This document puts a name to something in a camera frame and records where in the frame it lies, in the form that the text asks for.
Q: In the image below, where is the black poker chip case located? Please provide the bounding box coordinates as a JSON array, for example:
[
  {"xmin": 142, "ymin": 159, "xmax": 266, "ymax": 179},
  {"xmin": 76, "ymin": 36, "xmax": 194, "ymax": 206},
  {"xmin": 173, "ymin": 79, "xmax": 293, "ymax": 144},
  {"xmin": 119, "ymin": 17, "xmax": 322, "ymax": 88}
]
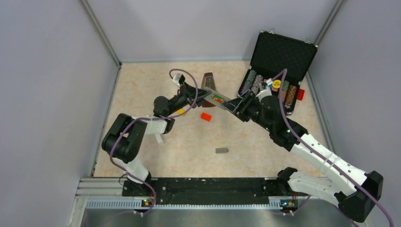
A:
[{"xmin": 237, "ymin": 31, "xmax": 318, "ymax": 115}]

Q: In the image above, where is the grey battery cover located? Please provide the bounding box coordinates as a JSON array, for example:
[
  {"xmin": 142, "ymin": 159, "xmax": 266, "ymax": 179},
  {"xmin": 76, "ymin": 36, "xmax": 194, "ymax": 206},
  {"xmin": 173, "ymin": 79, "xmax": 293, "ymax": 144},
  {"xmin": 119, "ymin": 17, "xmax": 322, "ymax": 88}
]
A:
[{"xmin": 215, "ymin": 148, "xmax": 229, "ymax": 154}]

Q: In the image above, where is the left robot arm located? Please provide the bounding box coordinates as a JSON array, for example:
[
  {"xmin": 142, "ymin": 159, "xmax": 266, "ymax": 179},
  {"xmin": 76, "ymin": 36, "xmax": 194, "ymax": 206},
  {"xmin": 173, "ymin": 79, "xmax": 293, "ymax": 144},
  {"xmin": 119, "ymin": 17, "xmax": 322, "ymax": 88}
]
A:
[{"xmin": 101, "ymin": 82, "xmax": 211, "ymax": 195}]

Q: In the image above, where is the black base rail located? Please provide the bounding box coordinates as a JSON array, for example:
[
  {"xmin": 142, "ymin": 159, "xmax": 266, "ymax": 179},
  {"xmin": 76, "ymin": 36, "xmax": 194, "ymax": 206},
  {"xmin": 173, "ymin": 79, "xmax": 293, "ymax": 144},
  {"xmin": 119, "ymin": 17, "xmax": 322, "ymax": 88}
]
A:
[{"xmin": 122, "ymin": 177, "xmax": 297, "ymax": 205}]

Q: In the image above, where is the yellow big blind chip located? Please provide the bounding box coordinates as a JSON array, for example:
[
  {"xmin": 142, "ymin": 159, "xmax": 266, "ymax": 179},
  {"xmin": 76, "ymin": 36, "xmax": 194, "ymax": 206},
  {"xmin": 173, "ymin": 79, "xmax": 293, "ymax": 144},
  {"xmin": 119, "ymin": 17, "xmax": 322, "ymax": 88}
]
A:
[{"xmin": 272, "ymin": 79, "xmax": 281, "ymax": 89}]

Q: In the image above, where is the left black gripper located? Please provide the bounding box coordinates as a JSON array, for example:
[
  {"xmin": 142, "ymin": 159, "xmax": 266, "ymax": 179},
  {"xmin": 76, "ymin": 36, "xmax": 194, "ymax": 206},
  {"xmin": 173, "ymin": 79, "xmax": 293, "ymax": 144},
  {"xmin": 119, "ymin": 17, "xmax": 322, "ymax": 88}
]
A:
[{"xmin": 166, "ymin": 81, "xmax": 213, "ymax": 116}]

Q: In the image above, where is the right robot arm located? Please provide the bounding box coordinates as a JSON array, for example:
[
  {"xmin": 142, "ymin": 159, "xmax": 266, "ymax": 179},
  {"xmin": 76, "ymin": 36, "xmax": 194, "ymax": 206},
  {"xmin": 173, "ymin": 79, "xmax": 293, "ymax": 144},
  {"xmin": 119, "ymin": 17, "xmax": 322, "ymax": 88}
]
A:
[{"xmin": 222, "ymin": 92, "xmax": 384, "ymax": 223}]

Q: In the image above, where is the orange red block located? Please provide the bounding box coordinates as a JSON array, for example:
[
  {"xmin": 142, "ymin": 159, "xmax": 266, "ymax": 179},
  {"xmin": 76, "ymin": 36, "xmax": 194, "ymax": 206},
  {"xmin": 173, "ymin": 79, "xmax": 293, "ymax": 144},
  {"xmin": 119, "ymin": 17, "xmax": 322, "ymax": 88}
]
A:
[{"xmin": 200, "ymin": 113, "xmax": 212, "ymax": 122}]

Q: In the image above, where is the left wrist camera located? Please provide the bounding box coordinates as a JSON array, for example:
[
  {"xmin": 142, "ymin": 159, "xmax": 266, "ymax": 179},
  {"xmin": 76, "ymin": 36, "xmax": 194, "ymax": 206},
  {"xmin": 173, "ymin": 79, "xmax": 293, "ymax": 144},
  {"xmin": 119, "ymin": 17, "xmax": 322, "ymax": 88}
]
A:
[{"xmin": 172, "ymin": 73, "xmax": 185, "ymax": 87}]

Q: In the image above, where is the red block behind case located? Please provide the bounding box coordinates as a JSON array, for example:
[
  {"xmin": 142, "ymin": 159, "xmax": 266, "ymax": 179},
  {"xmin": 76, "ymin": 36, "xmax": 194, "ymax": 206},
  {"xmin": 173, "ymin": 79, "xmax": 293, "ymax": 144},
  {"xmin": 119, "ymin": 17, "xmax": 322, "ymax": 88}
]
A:
[{"xmin": 297, "ymin": 89, "xmax": 305, "ymax": 101}]

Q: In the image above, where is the green battery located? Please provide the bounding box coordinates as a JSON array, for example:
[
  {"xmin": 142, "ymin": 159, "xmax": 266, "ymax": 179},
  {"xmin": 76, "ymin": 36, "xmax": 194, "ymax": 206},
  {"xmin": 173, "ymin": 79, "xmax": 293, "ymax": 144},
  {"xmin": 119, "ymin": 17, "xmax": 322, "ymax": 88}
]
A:
[{"xmin": 212, "ymin": 95, "xmax": 224, "ymax": 102}]

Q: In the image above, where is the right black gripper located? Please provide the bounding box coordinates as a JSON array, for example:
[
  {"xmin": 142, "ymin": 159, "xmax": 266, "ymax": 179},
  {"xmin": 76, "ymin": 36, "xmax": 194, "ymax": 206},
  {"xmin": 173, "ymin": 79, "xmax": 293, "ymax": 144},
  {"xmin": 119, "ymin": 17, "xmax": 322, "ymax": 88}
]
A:
[{"xmin": 222, "ymin": 89, "xmax": 274, "ymax": 132}]

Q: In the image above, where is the brown wooden metronome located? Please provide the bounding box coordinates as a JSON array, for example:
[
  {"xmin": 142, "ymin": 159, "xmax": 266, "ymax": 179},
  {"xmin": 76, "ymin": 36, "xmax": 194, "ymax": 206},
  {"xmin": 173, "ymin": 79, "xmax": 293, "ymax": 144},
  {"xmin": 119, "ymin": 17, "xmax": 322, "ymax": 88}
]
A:
[{"xmin": 201, "ymin": 72, "xmax": 217, "ymax": 108}]

